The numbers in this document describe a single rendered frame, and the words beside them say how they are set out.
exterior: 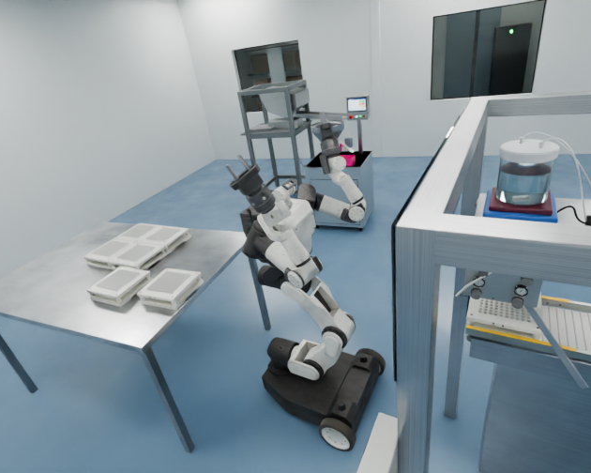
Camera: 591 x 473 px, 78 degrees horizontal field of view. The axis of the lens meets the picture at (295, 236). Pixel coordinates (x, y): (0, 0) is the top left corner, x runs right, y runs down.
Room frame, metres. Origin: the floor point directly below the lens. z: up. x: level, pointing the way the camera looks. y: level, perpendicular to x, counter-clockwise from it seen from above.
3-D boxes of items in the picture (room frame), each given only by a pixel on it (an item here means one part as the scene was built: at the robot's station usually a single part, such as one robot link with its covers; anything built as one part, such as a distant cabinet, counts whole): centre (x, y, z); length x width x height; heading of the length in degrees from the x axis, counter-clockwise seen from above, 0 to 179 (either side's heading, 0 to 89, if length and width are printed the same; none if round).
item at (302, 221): (1.62, 0.07, 1.15); 0.34 x 0.30 x 0.36; 147
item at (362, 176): (3.93, -0.60, 0.38); 0.63 x 0.57 x 0.76; 63
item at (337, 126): (4.00, -0.59, 0.95); 0.49 x 0.36 x 0.38; 63
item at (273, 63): (7.09, -0.01, 1.43); 1.32 x 0.01 x 1.11; 63
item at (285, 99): (4.75, -0.16, 0.75); 1.43 x 1.06 x 1.50; 63
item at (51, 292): (2.11, 1.19, 0.83); 1.50 x 1.10 x 0.04; 63
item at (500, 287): (0.99, -0.67, 1.20); 0.22 x 0.11 x 0.20; 57
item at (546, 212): (1.05, -0.74, 1.38); 0.21 x 0.20 x 0.09; 147
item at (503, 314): (1.08, -0.76, 0.95); 0.25 x 0.24 x 0.02; 148
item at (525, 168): (1.05, -0.74, 1.52); 0.15 x 0.15 x 0.19
